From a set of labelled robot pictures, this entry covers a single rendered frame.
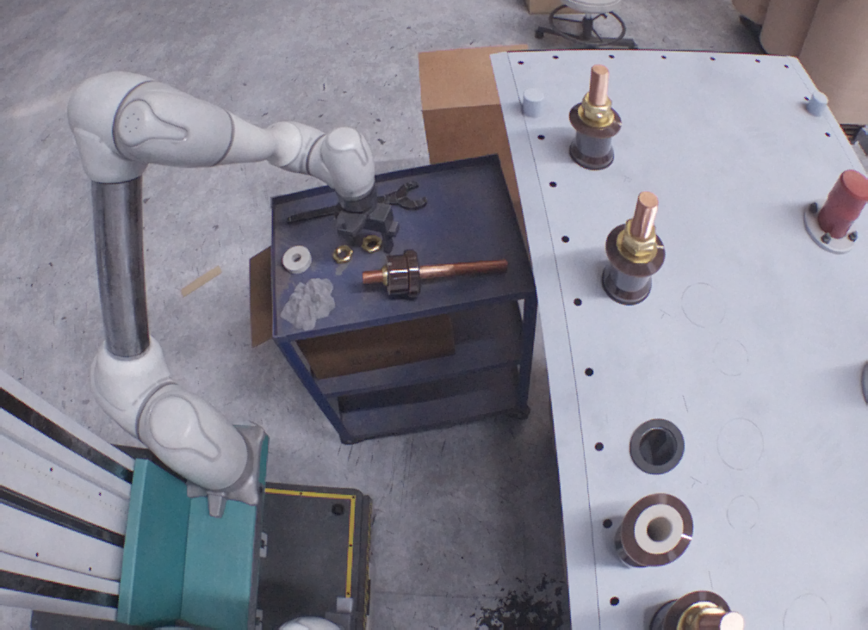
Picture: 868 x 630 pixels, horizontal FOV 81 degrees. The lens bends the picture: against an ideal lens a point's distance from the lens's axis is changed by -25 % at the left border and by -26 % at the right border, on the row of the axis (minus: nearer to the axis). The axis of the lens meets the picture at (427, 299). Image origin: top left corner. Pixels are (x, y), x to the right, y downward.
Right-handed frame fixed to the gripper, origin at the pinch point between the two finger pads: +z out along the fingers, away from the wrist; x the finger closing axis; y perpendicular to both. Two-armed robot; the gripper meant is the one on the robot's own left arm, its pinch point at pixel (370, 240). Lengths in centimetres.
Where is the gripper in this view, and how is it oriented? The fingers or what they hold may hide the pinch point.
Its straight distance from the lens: 163.6
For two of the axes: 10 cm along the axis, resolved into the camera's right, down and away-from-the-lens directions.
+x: -9.5, -2.2, 2.4
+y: 3.1, -8.4, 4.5
